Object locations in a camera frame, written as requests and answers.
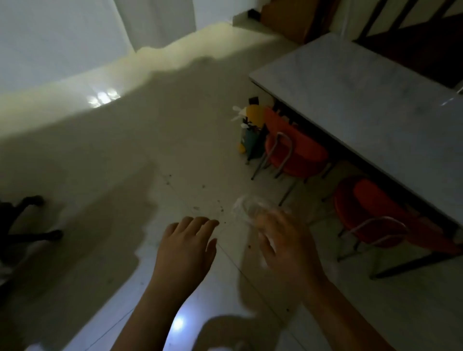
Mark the person's right hand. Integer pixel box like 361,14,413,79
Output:
253,209,326,297

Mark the red chair with chrome legs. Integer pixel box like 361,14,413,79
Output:
332,177,463,263
251,107,330,207

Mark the person's right forearm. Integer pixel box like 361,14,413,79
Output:
302,278,397,351

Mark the white curtain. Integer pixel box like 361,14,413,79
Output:
0,0,261,95

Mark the person's left hand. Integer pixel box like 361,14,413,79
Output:
151,216,220,301

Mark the clear bag of fruit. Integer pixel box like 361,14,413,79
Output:
231,194,290,227

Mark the black office chair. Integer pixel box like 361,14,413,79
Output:
0,195,64,290

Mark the white table with black legs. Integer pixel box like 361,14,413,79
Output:
248,32,463,281

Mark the brown wooden furniture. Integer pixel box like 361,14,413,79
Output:
260,0,340,44

